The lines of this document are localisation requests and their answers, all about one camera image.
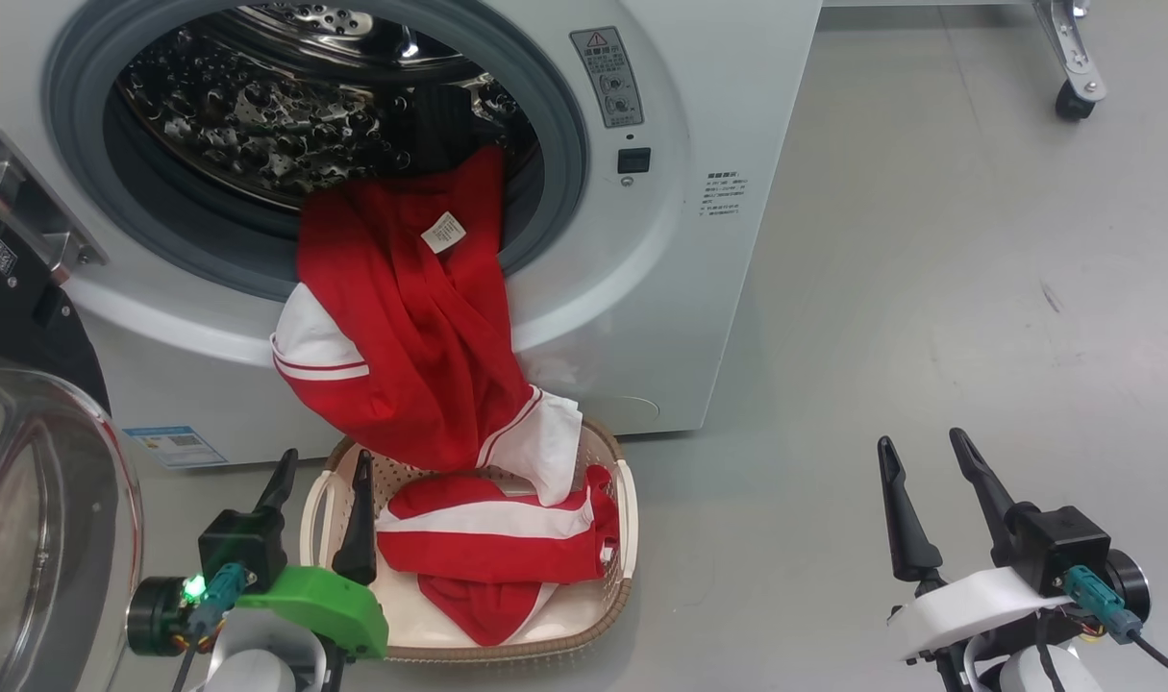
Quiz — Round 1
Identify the black text instruction sticker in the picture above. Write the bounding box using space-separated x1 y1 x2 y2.
701 171 750 218

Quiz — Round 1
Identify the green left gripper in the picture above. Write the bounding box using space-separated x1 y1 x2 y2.
127 448 390 661

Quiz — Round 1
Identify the teal right camera connector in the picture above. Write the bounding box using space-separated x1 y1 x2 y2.
1064 565 1144 643

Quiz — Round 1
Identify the red and white garment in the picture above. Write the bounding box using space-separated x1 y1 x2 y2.
269 144 621 647

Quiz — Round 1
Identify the white mobile partition board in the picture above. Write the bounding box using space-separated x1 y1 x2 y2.
822 0 1031 8

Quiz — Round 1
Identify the blue energy label sticker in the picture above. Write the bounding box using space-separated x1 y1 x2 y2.
122 425 229 470

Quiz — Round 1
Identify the black caster wheel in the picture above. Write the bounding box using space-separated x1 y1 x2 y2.
1056 81 1096 122

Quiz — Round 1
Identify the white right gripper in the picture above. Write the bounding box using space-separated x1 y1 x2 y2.
877 428 1152 664

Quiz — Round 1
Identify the stainless steel washing machine drum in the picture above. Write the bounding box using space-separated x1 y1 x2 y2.
112 0 546 217

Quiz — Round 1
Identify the teal left camera connector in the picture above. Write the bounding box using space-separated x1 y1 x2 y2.
187 563 250 640

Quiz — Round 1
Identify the metal door hinge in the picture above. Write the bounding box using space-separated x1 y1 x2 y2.
0 125 109 284

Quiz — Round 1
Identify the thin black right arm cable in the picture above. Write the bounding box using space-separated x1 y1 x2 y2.
1127 627 1168 689

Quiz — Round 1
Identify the white washing machine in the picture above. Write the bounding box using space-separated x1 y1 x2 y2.
0 0 825 472

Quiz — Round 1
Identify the grey warning label sticker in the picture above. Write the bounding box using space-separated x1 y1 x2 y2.
570 26 645 129

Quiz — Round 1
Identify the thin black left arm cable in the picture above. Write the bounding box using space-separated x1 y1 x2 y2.
168 630 210 692

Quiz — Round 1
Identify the teal camera connector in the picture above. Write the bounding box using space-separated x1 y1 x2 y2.
187 563 250 640
1064 565 1144 643

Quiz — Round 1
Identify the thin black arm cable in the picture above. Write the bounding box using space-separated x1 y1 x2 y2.
168 630 210 692
1127 627 1168 689

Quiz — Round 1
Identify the cream perforated laundry basket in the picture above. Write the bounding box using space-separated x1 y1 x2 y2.
298 418 639 664

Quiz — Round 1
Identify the round glass washing machine door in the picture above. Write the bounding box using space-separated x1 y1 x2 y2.
0 216 145 692

